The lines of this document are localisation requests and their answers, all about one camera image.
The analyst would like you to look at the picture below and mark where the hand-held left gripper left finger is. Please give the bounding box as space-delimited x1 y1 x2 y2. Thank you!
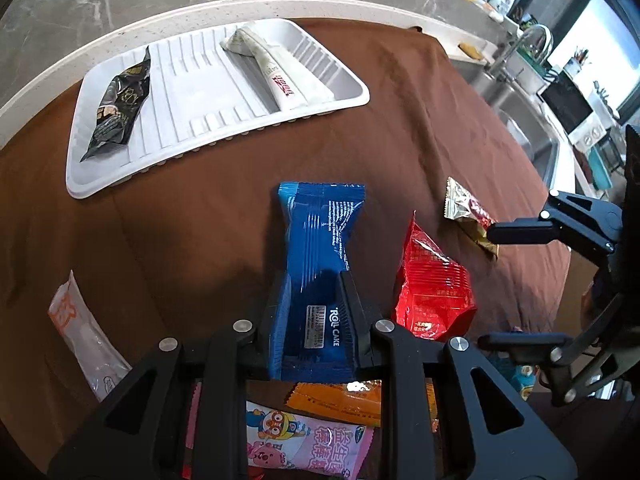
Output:
47 270 294 480

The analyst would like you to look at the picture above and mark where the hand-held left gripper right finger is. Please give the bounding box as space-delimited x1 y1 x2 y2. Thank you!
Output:
337 270 578 480

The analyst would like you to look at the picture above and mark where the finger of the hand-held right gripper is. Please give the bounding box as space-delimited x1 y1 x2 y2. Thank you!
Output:
477 332 585 407
486 190 624 257

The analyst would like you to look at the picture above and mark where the silver and red snack packet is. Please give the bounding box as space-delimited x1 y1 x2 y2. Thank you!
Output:
443 176 501 261

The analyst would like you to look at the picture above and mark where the orange snack packet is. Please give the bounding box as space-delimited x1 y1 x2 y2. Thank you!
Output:
286 379 441 431

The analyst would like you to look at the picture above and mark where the pink cartoon snack packet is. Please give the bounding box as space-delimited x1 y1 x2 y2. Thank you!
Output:
185 382 375 480

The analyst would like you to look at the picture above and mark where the clear orange-print snack packet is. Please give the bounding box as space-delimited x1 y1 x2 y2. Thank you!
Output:
47 270 133 403

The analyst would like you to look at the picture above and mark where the white plastic tray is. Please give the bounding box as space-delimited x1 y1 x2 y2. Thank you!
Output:
66 18 371 201

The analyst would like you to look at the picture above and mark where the steel sink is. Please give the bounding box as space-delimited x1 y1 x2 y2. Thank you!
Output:
465 67 561 177

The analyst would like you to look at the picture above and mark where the white microwave oven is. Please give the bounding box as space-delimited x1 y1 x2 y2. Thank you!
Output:
537 70 617 150

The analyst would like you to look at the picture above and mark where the metal faucet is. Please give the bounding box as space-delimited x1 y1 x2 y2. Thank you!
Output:
487 24 554 82

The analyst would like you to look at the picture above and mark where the cream snack packet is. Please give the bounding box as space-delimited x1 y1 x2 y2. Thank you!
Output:
221 24 335 112

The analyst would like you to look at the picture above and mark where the black snack packet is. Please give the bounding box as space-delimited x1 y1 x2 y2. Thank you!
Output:
80 45 152 162

